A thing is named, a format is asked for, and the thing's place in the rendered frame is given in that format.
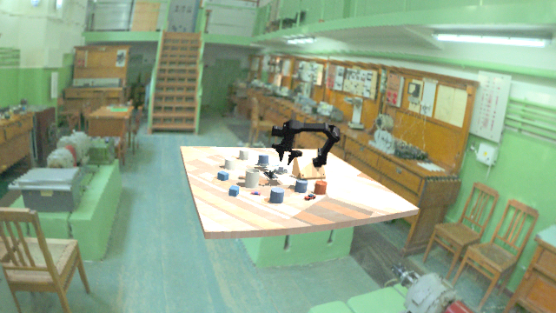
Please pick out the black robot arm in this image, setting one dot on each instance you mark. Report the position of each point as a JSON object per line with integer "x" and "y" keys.
{"x": 292, "y": 127}

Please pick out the light blue block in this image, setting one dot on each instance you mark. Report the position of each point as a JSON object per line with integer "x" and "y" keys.
{"x": 234, "y": 190}
{"x": 222, "y": 175}

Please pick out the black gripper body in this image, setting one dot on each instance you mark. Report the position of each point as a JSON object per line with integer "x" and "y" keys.
{"x": 294, "y": 153}

